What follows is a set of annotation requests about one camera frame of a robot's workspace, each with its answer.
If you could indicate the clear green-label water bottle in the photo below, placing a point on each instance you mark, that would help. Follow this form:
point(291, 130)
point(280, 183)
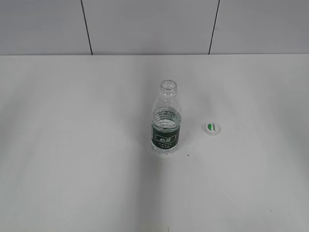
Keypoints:
point(166, 119)

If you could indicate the white green-logo bottle cap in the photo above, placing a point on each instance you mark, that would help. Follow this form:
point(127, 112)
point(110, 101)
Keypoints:
point(211, 128)

